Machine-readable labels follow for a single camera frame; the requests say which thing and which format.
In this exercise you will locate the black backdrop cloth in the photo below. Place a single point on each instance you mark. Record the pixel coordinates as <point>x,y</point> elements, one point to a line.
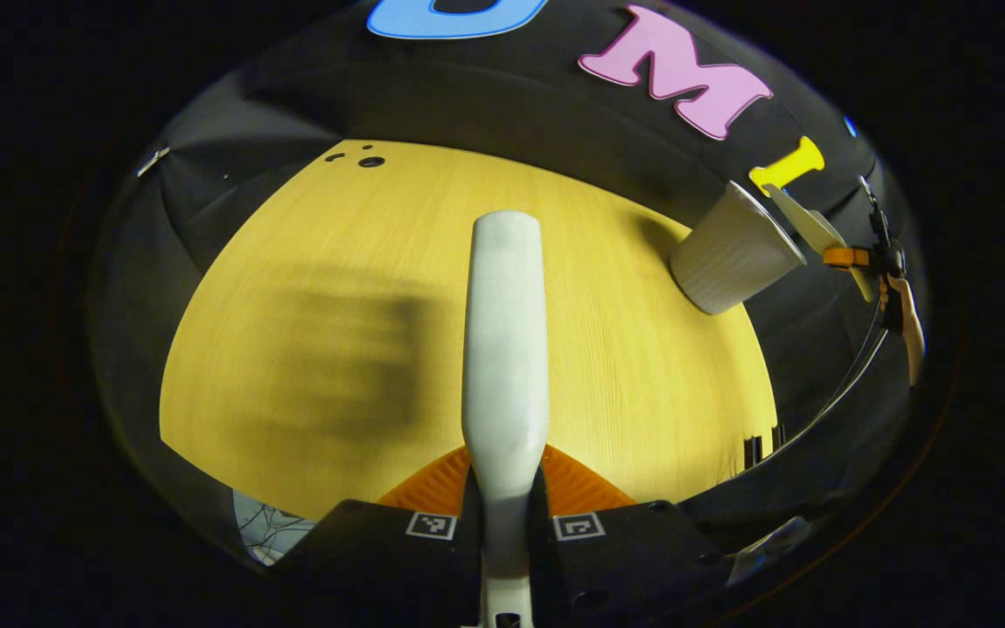
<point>555,113</point>

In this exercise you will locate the white plastic dustpan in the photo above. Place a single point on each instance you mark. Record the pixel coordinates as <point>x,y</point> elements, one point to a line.
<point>812,225</point>

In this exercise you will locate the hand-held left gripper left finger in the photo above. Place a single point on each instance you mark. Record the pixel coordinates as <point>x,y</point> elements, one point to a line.
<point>380,558</point>

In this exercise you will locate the small white broom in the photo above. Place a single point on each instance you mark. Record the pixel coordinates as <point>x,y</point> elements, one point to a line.
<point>507,349</point>

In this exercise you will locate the wooden desktop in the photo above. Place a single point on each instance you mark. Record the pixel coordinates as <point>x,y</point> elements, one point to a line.
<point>337,262</point>

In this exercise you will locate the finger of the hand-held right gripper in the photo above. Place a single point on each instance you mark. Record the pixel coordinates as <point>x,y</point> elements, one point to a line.
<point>844,256</point>

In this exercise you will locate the white ribbed garbage bin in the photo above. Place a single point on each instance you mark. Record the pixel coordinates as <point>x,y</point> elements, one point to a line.
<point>729,262</point>

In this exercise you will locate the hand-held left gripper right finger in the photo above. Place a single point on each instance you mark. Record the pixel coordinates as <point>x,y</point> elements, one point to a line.
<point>642,558</point>

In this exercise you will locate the silver metal clip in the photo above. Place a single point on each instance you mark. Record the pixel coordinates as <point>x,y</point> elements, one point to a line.
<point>152,160</point>

